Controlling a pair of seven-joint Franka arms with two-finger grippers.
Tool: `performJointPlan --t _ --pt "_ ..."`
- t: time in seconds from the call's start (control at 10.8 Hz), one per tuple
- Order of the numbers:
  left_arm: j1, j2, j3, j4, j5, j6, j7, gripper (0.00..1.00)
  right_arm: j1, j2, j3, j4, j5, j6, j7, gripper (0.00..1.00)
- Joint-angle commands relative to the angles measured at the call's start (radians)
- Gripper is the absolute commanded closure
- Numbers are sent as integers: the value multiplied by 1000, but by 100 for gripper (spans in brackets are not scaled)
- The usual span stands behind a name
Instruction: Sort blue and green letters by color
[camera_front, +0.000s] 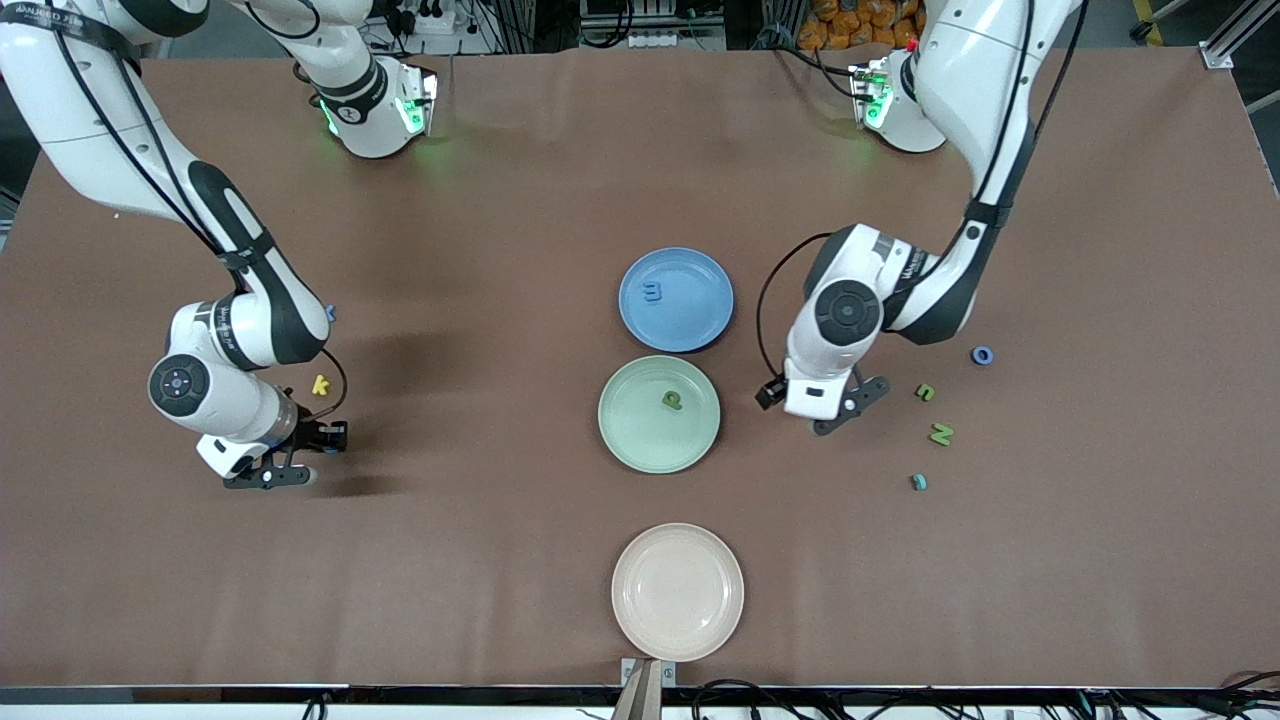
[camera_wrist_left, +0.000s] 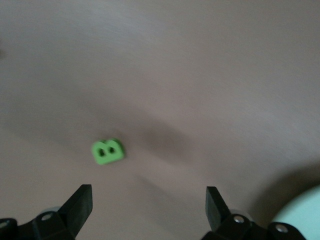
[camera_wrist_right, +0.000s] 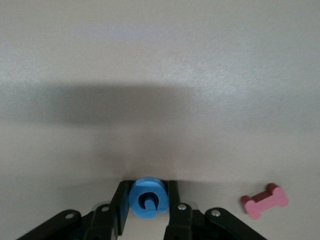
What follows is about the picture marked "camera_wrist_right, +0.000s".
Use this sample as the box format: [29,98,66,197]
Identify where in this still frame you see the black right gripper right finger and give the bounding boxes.
[162,180,267,240]

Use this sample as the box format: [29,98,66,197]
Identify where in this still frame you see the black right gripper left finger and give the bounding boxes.
[14,180,133,240]

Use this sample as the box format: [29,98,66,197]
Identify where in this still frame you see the blue foam letter G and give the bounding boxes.
[127,176,169,220]

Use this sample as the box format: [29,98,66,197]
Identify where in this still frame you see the red foam letter I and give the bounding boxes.
[240,183,289,221]

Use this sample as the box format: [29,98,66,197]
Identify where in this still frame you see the brown paper table cover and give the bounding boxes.
[0,0,320,240]

